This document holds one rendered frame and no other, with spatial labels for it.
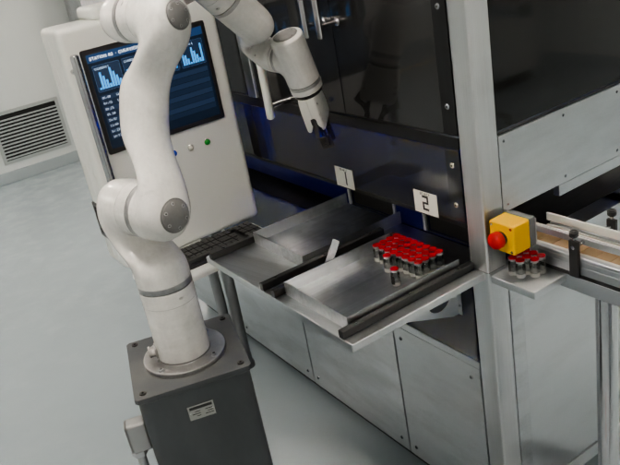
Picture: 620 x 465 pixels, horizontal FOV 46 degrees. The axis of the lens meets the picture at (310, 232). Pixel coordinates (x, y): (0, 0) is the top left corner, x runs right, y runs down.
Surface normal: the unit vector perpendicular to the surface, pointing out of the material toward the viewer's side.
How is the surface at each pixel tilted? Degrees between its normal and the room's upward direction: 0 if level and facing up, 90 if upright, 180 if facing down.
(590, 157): 90
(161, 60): 121
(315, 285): 0
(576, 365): 90
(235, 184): 90
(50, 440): 0
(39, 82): 90
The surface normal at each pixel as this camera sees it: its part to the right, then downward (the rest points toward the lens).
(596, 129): 0.56, 0.25
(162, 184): 0.53, -0.32
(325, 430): -0.17, -0.90
